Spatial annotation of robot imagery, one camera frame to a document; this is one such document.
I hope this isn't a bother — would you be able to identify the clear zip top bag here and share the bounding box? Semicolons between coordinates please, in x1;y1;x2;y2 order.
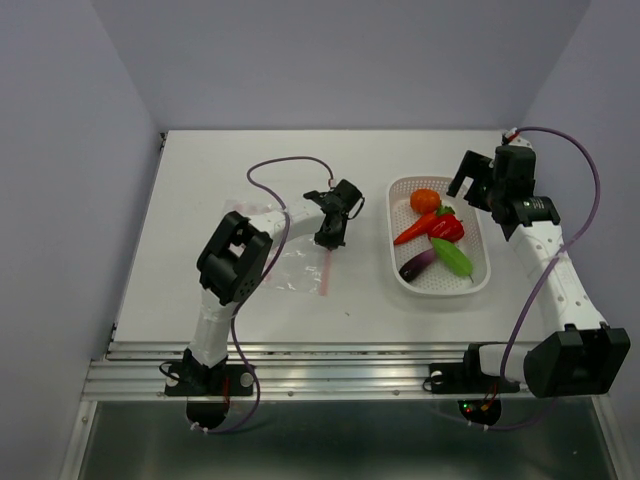
222;198;335;297

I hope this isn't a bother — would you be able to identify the green toy leaf vegetable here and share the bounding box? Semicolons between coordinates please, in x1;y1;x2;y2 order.
431;237;473;278

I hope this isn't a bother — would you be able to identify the purple toy eggplant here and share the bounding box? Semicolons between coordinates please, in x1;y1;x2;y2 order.
399;249;437;283

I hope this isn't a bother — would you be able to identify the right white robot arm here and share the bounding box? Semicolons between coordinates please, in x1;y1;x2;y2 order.
447;145;631;398

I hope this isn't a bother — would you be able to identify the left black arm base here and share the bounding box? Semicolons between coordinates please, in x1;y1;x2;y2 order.
158;349;255;434

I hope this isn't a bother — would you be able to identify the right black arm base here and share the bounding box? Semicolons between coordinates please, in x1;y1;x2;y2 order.
422;344;521;427

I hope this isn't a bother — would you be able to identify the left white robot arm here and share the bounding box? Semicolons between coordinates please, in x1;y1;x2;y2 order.
184;180;364;394

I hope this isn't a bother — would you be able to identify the white perforated plastic basket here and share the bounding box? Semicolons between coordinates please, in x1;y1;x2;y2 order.
386;175;491;297

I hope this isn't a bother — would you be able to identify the orange toy pumpkin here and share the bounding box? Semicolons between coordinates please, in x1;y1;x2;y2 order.
410;189;441;215

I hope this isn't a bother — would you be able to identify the red toy strawberry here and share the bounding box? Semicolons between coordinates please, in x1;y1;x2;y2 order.
427;206;465;243

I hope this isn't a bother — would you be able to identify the orange toy carrot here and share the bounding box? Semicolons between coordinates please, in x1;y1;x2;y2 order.
393;212;438;246

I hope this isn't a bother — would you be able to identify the aluminium rail frame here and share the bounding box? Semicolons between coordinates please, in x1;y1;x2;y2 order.
62;130;630;479

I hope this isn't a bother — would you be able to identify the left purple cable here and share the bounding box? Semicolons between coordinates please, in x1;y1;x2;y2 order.
192;156;335;435

